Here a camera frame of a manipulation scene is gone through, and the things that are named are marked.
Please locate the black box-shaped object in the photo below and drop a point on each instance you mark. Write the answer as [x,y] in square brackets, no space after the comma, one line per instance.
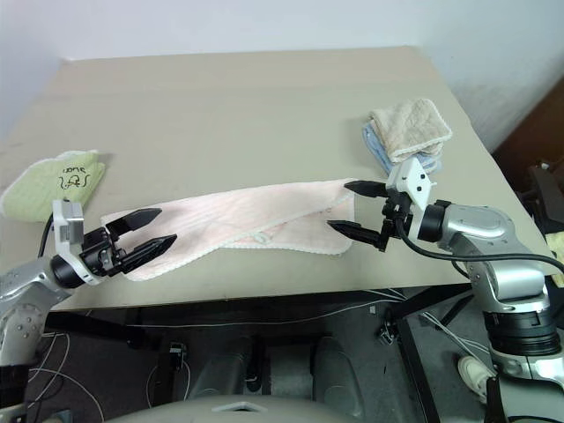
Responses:
[546,189]

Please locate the black metal table frame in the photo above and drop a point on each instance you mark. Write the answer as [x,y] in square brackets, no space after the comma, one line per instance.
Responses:
[198,310]

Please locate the folded light blue towel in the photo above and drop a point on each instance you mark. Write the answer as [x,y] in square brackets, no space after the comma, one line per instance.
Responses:
[374,147]

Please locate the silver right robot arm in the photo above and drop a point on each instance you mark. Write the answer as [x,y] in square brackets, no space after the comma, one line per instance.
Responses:
[480,224]

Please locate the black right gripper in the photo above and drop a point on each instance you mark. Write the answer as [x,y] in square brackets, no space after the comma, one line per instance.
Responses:
[394,216]

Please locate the folded beige towel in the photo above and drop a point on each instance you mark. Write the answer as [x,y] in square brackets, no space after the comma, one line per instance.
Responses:
[414,128]

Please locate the light grey rounded housing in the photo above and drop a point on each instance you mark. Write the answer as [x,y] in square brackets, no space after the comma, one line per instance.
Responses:
[176,412]

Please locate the white shoe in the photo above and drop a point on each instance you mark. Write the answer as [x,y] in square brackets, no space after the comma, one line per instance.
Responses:
[473,374]

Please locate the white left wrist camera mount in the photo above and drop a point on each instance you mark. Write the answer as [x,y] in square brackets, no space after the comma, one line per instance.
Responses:
[66,216]

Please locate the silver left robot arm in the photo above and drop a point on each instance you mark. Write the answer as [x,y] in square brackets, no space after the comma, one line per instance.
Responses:
[22,317]

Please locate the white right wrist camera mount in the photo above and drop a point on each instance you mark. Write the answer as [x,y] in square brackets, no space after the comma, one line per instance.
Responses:
[414,180]

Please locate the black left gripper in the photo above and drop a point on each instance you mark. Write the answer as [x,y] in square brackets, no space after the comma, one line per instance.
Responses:
[101,253]

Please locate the pink terry towel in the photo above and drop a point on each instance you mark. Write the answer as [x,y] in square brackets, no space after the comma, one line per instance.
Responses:
[264,211]

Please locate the green towel with black writing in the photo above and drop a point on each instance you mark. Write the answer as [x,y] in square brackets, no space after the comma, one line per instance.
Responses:
[35,185]

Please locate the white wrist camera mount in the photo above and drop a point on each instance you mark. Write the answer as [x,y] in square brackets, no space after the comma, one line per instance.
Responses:
[414,180]
[66,216]

